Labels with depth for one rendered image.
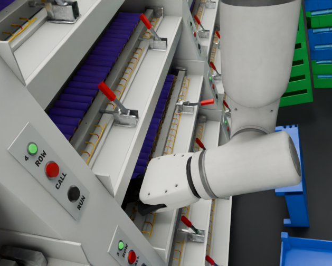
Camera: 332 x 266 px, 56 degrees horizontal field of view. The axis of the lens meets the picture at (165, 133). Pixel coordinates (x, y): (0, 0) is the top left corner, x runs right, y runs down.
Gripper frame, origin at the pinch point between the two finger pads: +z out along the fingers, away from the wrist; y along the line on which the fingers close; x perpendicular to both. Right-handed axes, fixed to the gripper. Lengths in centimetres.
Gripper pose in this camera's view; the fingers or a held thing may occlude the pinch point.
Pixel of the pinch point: (129, 190)
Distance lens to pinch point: 63.6
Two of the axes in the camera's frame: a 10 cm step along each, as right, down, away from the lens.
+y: -1.9, 6.9, -7.0
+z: -8.4, 2.5, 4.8
